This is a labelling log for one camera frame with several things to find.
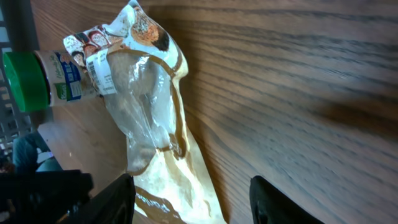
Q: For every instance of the beige brown snack pouch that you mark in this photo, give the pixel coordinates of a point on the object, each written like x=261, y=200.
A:
x=137, y=66

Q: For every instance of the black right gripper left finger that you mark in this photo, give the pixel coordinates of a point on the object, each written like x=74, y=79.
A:
x=114, y=204

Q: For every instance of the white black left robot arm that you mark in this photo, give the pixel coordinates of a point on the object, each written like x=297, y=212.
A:
x=42, y=197

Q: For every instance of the black mesh basket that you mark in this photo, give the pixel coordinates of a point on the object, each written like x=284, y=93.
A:
x=18, y=34

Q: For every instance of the green lid jar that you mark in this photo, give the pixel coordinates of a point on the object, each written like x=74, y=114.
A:
x=42, y=79

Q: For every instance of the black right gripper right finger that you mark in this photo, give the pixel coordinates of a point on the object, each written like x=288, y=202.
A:
x=270, y=206

